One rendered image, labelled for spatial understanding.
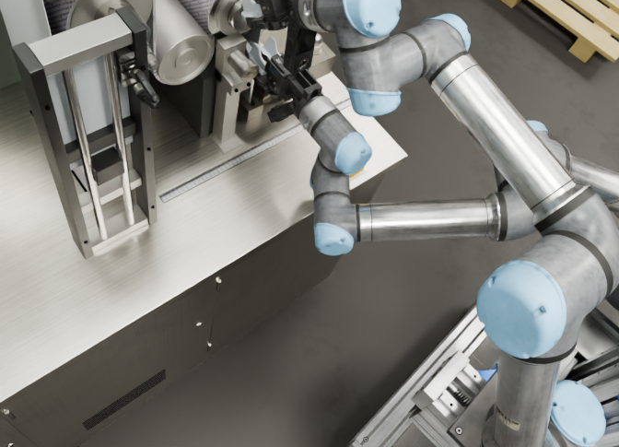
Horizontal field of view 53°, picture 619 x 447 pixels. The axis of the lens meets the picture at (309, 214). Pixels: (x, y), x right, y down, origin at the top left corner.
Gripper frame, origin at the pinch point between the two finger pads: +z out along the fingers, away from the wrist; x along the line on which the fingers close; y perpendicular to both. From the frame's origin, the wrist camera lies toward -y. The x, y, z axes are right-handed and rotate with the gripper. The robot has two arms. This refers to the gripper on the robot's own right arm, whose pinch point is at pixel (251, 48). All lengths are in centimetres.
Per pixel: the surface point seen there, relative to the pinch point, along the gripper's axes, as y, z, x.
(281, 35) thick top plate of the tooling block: -6.0, 4.5, -12.3
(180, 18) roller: 14.3, 1.7, 16.7
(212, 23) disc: 15.2, -2.6, 12.7
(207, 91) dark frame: -3.3, -2.9, 12.9
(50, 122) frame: 25, -16, 48
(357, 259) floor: -109, -27, -44
